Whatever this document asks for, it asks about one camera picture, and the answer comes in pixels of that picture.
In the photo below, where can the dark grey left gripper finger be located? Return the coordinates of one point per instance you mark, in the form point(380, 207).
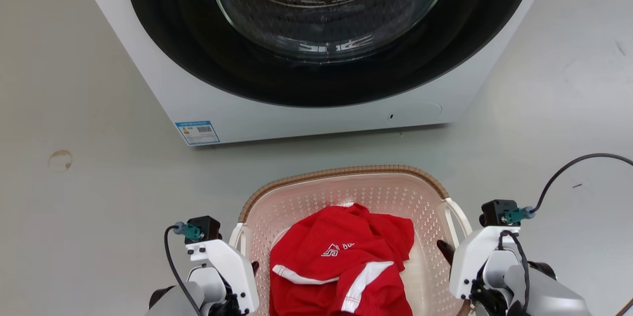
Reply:
point(255, 266)

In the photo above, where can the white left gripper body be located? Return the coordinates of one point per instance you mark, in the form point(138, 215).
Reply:
point(232, 264)

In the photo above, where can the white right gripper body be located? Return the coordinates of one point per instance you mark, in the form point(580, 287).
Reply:
point(470, 256)

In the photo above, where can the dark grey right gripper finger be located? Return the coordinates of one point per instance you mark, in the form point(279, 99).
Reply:
point(446, 251)

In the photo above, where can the pink perforated laundry basket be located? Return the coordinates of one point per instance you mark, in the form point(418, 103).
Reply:
point(306, 197)

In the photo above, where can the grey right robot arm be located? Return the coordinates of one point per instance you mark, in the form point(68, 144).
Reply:
point(544, 291)

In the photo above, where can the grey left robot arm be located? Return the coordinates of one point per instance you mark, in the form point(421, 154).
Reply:
point(183, 301)

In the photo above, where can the red white sports shirt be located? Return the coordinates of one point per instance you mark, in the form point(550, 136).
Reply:
point(326, 266)

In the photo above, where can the blue energy label sticker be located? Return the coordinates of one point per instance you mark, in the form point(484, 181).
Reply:
point(197, 132)

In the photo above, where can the white front-load washing machine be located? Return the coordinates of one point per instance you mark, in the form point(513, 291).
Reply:
point(306, 118)

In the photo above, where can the black round glass washer door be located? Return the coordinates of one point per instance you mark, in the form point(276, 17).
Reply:
point(198, 34)

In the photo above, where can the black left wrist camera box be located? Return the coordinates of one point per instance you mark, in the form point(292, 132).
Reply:
point(207, 227)

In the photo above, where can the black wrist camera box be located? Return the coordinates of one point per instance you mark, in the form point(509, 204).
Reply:
point(207, 227)
point(494, 211)

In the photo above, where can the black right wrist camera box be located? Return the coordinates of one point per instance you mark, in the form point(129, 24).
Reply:
point(494, 211)

